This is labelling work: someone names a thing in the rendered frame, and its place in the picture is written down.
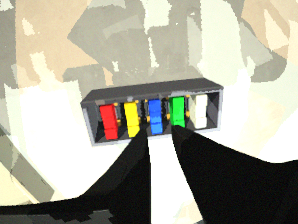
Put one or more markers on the yellow fuse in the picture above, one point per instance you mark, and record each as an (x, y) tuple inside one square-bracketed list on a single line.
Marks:
[(131, 116)]

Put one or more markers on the green fuse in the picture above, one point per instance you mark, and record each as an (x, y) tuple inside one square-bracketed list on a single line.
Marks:
[(177, 105)]

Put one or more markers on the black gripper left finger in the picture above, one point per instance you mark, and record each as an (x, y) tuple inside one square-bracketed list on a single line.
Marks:
[(123, 195)]

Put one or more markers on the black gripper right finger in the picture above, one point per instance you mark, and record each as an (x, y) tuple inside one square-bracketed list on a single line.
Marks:
[(231, 187)]

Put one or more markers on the dark grey fuse block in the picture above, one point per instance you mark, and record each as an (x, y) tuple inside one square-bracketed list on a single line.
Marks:
[(105, 118)]

